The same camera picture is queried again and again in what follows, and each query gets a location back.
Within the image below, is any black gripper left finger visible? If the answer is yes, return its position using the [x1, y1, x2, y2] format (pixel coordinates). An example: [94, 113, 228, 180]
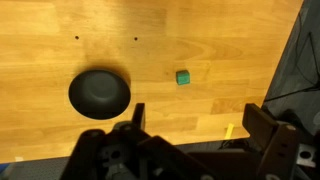
[61, 103, 214, 180]

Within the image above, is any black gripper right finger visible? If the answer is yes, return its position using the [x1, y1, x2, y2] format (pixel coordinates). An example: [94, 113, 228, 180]
[242, 104, 299, 180]

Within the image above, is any green wooden block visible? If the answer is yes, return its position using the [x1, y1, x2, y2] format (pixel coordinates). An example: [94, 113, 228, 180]
[176, 70, 190, 85]

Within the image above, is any black bowl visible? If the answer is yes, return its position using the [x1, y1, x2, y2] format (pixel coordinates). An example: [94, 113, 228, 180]
[68, 70, 131, 120]

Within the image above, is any yellow tape strip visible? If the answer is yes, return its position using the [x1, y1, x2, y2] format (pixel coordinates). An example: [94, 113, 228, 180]
[224, 123, 235, 140]

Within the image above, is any black cable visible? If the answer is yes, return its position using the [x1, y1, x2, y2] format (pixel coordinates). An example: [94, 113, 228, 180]
[263, 13, 320, 102]

